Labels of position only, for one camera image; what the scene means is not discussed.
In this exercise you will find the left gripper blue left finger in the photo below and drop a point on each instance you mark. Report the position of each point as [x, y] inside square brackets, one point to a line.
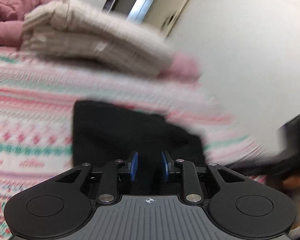
[132, 166]

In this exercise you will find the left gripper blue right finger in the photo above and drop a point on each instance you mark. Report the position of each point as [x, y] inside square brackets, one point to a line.
[168, 165]

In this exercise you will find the black pants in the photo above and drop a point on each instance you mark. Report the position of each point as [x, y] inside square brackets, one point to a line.
[102, 132]

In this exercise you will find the cream bedroom door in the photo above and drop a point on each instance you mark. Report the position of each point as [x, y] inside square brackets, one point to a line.
[163, 14]

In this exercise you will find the patterned bed sheet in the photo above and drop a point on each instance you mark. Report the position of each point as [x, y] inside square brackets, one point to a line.
[36, 100]

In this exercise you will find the beige striped folded quilt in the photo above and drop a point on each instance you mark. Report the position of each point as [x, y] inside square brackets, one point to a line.
[74, 28]

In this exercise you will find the mauve pink duvet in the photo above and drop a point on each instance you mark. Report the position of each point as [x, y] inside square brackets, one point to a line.
[12, 14]

